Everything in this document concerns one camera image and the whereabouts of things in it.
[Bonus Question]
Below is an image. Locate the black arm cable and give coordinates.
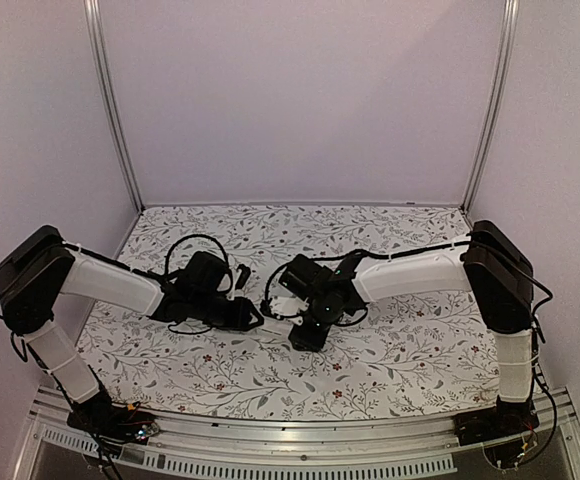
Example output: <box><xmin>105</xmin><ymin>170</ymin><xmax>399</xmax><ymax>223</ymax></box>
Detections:
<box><xmin>163</xmin><ymin>234</ymin><xmax>234</xmax><ymax>281</ymax></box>
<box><xmin>263</xmin><ymin>263</ymin><xmax>291</xmax><ymax>316</ymax></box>

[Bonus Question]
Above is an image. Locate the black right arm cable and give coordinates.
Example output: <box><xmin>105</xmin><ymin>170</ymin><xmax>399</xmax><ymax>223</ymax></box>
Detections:
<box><xmin>263</xmin><ymin>263</ymin><xmax>291</xmax><ymax>316</ymax></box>

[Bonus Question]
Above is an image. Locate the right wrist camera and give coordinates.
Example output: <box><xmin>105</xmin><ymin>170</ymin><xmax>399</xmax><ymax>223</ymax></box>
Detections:
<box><xmin>260</xmin><ymin>296</ymin><xmax>308</xmax><ymax>325</ymax></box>

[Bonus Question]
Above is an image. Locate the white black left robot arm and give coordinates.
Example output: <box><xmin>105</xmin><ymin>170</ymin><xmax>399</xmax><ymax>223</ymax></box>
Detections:
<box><xmin>0</xmin><ymin>225</ymin><xmax>264</xmax><ymax>434</ymax></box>

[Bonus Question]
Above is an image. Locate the floral patterned table mat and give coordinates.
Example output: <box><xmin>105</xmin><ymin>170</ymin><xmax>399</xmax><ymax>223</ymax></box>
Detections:
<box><xmin>78</xmin><ymin>205</ymin><xmax>499</xmax><ymax>421</ymax></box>

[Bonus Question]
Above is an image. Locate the aluminium frame post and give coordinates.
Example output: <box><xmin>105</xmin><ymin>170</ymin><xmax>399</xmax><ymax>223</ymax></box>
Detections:
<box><xmin>461</xmin><ymin>0</ymin><xmax>520</xmax><ymax>215</ymax></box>
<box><xmin>84</xmin><ymin>0</ymin><xmax>145</xmax><ymax>213</ymax></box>

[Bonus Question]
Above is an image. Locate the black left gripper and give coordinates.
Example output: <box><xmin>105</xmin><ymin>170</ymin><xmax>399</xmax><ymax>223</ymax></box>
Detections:
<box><xmin>190</xmin><ymin>292</ymin><xmax>265</xmax><ymax>333</ymax></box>

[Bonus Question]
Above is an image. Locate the left aluminium frame post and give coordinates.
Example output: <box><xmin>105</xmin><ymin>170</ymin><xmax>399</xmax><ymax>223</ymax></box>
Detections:
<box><xmin>84</xmin><ymin>0</ymin><xmax>145</xmax><ymax>213</ymax></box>

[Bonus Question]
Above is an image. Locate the right aluminium frame post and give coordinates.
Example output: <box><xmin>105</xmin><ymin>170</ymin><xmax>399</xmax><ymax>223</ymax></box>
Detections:
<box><xmin>461</xmin><ymin>0</ymin><xmax>520</xmax><ymax>215</ymax></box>

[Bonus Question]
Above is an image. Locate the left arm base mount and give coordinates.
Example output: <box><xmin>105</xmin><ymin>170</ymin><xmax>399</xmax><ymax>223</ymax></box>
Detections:
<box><xmin>67</xmin><ymin>388</ymin><xmax>160</xmax><ymax>444</ymax></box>

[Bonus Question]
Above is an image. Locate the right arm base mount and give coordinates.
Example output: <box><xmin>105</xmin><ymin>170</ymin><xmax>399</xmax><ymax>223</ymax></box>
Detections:
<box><xmin>452</xmin><ymin>398</ymin><xmax>539</xmax><ymax>446</ymax></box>

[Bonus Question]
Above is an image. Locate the front aluminium rail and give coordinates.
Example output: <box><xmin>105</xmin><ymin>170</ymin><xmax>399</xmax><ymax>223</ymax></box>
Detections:
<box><xmin>13</xmin><ymin>388</ymin><xmax>580</xmax><ymax>479</ymax></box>

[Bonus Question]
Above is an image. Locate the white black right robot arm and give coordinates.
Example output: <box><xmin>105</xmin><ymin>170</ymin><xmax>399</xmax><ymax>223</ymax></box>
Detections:
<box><xmin>263</xmin><ymin>220</ymin><xmax>554</xmax><ymax>436</ymax></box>

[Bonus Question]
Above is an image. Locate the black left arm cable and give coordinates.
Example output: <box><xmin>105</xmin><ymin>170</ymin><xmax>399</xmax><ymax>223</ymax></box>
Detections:
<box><xmin>163</xmin><ymin>234</ymin><xmax>234</xmax><ymax>281</ymax></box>

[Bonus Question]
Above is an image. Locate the white remote control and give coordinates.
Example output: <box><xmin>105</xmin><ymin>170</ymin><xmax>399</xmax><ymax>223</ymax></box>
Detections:
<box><xmin>258</xmin><ymin>320</ymin><xmax>294</xmax><ymax>337</ymax></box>

